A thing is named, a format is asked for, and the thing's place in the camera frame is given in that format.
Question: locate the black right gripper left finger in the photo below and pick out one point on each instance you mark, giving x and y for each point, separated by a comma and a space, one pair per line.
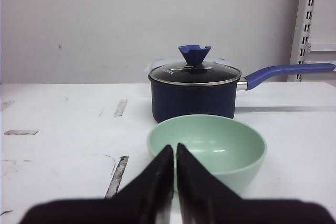
146, 199

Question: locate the white metal shelving rack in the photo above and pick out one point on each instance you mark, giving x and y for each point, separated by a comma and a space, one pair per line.
314, 34

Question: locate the glass pot lid blue knob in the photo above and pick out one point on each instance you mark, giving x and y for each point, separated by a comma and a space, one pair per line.
194, 70

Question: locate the dark blue saucepan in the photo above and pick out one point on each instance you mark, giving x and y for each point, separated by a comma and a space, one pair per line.
169, 101

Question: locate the green bowl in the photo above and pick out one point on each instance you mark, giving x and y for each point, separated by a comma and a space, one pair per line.
230, 150

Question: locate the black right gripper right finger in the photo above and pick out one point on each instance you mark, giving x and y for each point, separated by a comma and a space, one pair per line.
204, 199

